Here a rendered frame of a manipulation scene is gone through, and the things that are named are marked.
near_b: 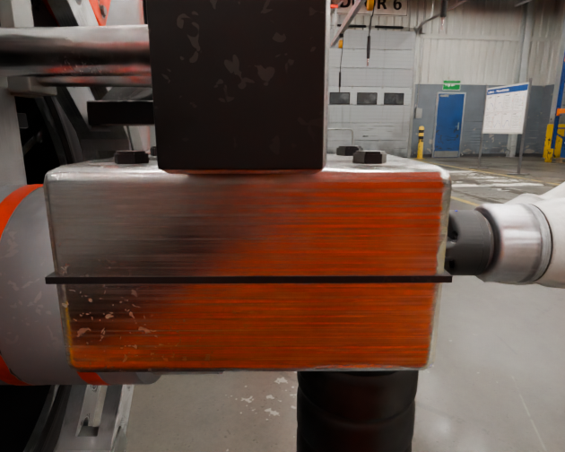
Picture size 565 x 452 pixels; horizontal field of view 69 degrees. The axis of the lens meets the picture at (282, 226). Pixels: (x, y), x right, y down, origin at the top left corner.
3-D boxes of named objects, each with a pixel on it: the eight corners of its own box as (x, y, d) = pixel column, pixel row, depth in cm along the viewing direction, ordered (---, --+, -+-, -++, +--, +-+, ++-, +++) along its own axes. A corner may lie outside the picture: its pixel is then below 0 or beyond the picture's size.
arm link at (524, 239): (499, 267, 53) (453, 267, 53) (508, 196, 51) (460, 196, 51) (544, 295, 44) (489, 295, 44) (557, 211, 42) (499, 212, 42)
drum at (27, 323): (13, 325, 38) (-12, 173, 35) (242, 325, 38) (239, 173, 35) (-135, 436, 24) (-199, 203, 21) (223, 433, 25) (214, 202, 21)
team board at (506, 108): (468, 168, 1013) (476, 85, 968) (487, 168, 1019) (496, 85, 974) (508, 175, 869) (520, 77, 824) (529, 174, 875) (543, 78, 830)
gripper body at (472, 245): (491, 287, 44) (404, 287, 44) (457, 262, 52) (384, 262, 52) (499, 218, 42) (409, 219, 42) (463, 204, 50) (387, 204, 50)
